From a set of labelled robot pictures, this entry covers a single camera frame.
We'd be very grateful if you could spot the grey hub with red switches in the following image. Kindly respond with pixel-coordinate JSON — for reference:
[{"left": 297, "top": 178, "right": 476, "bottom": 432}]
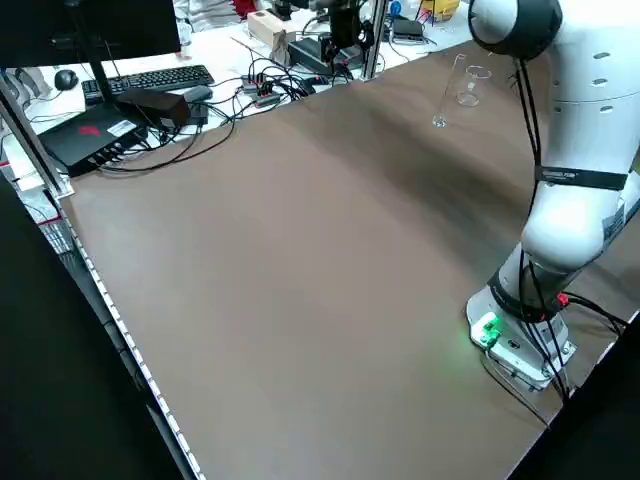
[{"left": 241, "top": 73, "right": 282, "bottom": 108}]

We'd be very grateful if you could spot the clear glass beaker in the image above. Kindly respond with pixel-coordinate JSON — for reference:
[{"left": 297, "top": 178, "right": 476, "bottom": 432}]
[{"left": 453, "top": 64, "right": 492, "bottom": 108}]

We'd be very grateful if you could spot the dark brown box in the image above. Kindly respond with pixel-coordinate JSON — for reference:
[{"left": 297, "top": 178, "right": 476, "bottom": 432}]
[{"left": 115, "top": 89, "right": 192, "bottom": 133}]

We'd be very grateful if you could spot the black upright device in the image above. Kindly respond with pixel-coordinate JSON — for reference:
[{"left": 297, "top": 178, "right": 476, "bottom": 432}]
[{"left": 327, "top": 0, "right": 372, "bottom": 51}]

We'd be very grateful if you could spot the beige wooden box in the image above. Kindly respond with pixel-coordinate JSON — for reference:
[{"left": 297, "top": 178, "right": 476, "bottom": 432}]
[{"left": 247, "top": 10, "right": 290, "bottom": 50}]

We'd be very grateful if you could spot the black keyboard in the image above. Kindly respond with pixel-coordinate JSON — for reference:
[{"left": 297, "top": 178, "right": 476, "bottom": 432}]
[{"left": 80, "top": 64, "right": 215, "bottom": 106}]

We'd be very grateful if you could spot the black computer with red logo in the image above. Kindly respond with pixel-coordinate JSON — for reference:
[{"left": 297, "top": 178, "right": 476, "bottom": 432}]
[{"left": 37, "top": 106, "right": 150, "bottom": 179}]

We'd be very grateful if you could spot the black computer mouse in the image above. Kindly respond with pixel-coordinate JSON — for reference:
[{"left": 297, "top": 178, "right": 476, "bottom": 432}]
[{"left": 53, "top": 69, "right": 79, "bottom": 93}]

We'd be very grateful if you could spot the black monitor with stand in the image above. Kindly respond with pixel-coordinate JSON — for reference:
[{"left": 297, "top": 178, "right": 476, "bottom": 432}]
[{"left": 0, "top": 0, "right": 182, "bottom": 109}]

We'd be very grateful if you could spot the long black computer cable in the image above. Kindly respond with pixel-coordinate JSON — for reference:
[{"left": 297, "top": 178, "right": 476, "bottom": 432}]
[{"left": 97, "top": 97, "right": 237, "bottom": 174}]

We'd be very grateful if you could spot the aluminium frame post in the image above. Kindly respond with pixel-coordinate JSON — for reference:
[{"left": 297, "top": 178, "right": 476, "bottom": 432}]
[
  {"left": 0, "top": 82, "right": 75, "bottom": 197},
  {"left": 357, "top": 0, "right": 390, "bottom": 81}
]

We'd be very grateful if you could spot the aluminium table edge rail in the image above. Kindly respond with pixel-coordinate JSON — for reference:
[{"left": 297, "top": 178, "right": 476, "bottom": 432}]
[{"left": 56, "top": 193, "right": 207, "bottom": 480}]

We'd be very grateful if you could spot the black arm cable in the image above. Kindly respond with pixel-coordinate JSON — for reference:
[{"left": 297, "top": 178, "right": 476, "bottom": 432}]
[{"left": 508, "top": 49, "right": 550, "bottom": 324}]

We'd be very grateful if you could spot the black foot cable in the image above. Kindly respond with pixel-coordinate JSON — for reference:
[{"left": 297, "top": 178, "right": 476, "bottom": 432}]
[{"left": 479, "top": 319, "right": 575, "bottom": 432}]

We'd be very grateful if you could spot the black cable with red plug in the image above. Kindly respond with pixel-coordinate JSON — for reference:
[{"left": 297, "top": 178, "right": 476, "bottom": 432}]
[{"left": 556, "top": 293, "right": 629, "bottom": 338}]

